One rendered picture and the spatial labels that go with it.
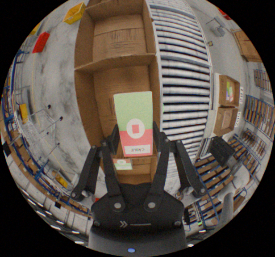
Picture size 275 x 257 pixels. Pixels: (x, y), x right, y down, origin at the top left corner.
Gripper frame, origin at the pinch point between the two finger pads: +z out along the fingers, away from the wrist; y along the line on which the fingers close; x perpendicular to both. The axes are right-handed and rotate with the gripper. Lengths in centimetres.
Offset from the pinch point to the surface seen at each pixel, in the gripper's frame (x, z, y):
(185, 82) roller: 11, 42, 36
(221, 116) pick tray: -14, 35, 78
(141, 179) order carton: -58, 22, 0
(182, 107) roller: -6, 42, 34
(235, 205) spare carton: -148, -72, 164
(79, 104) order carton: 5.9, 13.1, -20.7
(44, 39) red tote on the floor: 210, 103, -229
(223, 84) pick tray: 16, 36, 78
